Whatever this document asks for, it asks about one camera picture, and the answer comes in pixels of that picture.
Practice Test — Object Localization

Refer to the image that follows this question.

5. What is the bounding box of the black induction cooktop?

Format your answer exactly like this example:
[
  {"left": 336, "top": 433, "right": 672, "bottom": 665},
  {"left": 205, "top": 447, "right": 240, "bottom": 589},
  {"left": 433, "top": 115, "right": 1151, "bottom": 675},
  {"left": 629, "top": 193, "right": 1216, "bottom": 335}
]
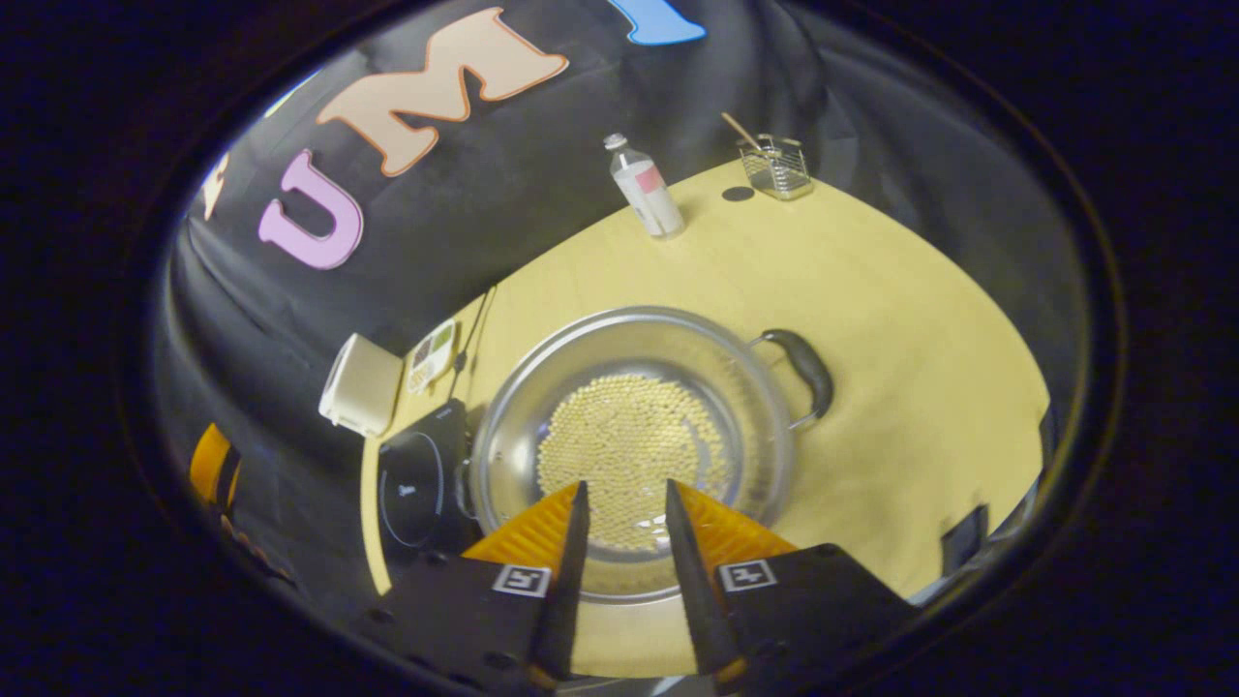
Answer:
[{"left": 376, "top": 399, "right": 480, "bottom": 567}]

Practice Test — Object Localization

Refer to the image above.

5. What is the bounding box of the white divided bean dish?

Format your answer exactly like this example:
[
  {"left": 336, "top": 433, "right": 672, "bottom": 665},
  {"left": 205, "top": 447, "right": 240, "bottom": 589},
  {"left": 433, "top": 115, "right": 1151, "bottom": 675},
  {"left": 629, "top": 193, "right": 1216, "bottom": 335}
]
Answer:
[{"left": 405, "top": 318, "right": 458, "bottom": 396}]

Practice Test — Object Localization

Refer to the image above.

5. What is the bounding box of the pile of yellow soybeans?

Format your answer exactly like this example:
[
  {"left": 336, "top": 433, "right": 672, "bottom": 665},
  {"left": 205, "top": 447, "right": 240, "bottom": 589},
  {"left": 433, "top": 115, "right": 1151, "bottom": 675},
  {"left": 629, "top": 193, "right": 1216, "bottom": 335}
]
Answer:
[{"left": 535, "top": 373, "right": 737, "bottom": 553}]

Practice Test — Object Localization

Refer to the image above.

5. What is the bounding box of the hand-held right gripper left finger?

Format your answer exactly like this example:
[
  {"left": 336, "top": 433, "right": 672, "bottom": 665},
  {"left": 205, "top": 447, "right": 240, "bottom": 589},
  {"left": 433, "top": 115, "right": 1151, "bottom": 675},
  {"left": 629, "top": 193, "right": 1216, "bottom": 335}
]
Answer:
[{"left": 368, "top": 479, "right": 591, "bottom": 683}]

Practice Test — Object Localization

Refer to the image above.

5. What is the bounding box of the clear glass cup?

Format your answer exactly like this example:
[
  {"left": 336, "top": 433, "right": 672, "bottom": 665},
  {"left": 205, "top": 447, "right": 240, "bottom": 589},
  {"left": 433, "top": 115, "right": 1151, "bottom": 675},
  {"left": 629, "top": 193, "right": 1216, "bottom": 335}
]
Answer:
[{"left": 739, "top": 134, "right": 816, "bottom": 202}]

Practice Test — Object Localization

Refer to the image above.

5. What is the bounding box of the clear plastic bottle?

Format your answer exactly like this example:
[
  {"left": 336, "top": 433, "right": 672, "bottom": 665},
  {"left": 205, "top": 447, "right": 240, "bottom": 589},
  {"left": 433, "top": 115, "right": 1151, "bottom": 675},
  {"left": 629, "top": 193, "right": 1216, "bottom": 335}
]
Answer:
[{"left": 603, "top": 133, "right": 686, "bottom": 241}]

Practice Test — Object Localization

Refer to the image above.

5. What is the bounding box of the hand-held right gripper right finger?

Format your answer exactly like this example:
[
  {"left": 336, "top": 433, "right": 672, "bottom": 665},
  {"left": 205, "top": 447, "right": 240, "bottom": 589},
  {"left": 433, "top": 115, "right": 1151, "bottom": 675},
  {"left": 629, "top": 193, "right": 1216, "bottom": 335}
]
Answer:
[{"left": 664, "top": 478, "right": 916, "bottom": 683}]

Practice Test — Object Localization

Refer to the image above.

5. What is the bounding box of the steel pot with black handle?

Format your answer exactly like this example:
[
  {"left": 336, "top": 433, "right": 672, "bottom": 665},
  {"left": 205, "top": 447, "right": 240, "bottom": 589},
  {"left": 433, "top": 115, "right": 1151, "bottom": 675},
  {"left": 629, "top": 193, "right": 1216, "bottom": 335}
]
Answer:
[{"left": 455, "top": 305, "right": 835, "bottom": 606}]

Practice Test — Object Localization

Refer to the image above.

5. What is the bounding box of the wooden stick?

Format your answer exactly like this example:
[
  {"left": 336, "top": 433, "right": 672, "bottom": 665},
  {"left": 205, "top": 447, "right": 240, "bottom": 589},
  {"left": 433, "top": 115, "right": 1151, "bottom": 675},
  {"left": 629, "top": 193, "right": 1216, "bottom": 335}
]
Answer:
[{"left": 719, "top": 111, "right": 766, "bottom": 156}]

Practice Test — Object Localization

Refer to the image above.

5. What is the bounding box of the white toaster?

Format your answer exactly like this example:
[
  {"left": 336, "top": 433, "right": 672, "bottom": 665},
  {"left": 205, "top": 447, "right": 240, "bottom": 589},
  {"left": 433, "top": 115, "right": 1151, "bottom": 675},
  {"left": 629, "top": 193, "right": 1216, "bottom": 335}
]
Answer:
[{"left": 317, "top": 333, "right": 406, "bottom": 439}]

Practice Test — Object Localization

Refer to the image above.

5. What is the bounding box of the black power cable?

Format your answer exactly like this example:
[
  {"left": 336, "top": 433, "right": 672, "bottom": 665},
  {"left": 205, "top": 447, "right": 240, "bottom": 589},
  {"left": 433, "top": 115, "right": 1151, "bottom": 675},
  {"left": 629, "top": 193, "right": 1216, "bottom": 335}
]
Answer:
[{"left": 450, "top": 286, "right": 499, "bottom": 403}]

